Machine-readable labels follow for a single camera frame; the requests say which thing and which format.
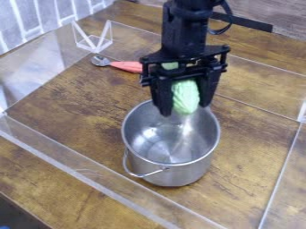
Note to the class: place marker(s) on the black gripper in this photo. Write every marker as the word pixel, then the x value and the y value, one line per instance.
pixel 184 31

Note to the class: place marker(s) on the red handled metal spoon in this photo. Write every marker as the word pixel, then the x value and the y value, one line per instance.
pixel 99 60

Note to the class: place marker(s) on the silver metal pot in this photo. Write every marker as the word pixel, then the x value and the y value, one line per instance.
pixel 168 149

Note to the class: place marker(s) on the green bumpy toy vegetable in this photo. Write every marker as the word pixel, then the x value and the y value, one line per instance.
pixel 186 96

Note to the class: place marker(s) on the black strip on wall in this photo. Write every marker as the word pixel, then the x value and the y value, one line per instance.
pixel 256 25

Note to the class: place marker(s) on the clear acrylic enclosure panel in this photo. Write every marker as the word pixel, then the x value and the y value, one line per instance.
pixel 151 204

